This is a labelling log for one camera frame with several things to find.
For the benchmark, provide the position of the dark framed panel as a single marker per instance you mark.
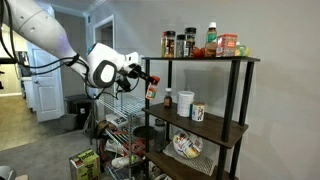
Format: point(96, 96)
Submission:
point(22, 66)

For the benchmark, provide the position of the black stereo camera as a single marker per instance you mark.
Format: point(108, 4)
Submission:
point(7, 61)

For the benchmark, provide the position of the grey rounded object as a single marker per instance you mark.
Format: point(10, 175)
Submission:
point(6, 173)

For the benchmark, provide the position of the small brown sauce bottle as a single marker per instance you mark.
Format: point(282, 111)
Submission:
point(168, 99)

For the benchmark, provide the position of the white shoe with green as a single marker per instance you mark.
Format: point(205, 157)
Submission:
point(122, 161)

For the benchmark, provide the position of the white mesh mat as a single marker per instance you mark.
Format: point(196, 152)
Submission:
point(196, 164)

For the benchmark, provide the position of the red cap spice bottle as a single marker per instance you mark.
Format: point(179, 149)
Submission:
point(152, 90)

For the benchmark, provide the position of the green cardboard drink box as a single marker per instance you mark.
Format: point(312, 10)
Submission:
point(85, 165)

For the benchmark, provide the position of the red tomato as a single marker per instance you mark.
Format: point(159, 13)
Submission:
point(197, 53)

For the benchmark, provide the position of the red cap green label jar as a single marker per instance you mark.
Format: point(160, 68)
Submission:
point(163, 45)

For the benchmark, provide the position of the small printed tin can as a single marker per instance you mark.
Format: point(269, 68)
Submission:
point(198, 112)

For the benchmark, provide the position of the white black patterned item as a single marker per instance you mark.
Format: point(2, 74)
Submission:
point(116, 120)

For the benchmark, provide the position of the small black cap spice jar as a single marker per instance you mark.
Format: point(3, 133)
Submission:
point(180, 46)

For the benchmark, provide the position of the dark round pot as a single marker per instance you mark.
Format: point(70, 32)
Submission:
point(141, 132)

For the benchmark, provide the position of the colourful printed bowl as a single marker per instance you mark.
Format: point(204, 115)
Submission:
point(186, 145)

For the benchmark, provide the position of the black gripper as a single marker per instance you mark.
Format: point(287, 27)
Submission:
point(134, 71)

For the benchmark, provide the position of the white panel door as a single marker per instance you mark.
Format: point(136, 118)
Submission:
point(46, 100)

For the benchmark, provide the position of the white cylindrical canister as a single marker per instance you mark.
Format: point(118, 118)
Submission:
point(185, 104)

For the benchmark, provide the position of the black trash bin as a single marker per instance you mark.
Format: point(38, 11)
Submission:
point(78, 110)

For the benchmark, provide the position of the dark wood shelf unit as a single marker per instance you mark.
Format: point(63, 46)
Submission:
point(206, 125)

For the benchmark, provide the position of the white cap sauce bottle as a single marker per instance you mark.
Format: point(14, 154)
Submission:
point(211, 40)

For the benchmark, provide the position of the yellow green packet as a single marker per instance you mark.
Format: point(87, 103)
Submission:
point(242, 51)

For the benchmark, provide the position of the red food box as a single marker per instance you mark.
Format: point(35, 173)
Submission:
point(226, 45)

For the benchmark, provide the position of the small grey bin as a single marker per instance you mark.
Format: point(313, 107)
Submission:
point(68, 122)

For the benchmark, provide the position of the large black cap spice jar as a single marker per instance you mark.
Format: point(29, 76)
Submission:
point(170, 45)

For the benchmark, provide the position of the dark grey water bottle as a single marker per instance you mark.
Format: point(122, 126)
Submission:
point(159, 135)

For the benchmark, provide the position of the tall black cap spice jar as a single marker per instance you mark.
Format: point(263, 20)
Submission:
point(190, 41)

